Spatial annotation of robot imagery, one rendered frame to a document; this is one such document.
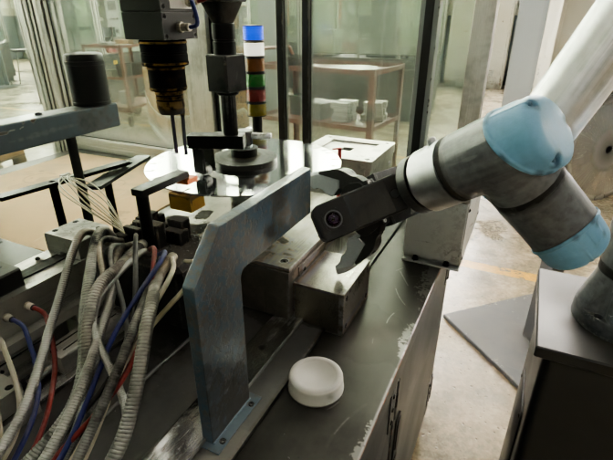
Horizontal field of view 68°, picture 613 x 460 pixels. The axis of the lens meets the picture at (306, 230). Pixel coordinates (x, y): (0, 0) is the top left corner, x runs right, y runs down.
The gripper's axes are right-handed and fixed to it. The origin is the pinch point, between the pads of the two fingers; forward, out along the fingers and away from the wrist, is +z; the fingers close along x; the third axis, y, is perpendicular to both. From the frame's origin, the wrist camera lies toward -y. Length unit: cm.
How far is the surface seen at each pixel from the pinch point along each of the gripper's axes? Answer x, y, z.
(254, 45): 41.3, 19.0, 19.8
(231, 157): 16.3, -2.1, 11.1
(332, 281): -8.4, -0.9, -0.3
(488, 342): -65, 106, 58
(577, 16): 67, 303, 46
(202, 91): 49, 26, 57
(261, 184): 8.9, -4.6, 2.1
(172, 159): 20.5, -8.1, 19.6
